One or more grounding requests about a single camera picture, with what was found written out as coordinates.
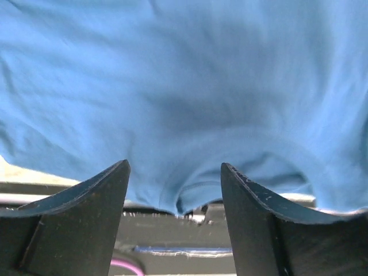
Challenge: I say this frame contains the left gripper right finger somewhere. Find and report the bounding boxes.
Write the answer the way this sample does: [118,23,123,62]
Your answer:
[221,163,367,276]

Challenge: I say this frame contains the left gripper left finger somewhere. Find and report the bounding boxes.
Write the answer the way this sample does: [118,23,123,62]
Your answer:
[1,160,130,275]

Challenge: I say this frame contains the blue t-shirt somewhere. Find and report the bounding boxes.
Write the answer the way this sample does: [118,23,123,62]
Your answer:
[1,1,367,214]

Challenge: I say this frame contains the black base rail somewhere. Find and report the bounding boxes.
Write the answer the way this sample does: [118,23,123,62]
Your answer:
[1,182,236,275]

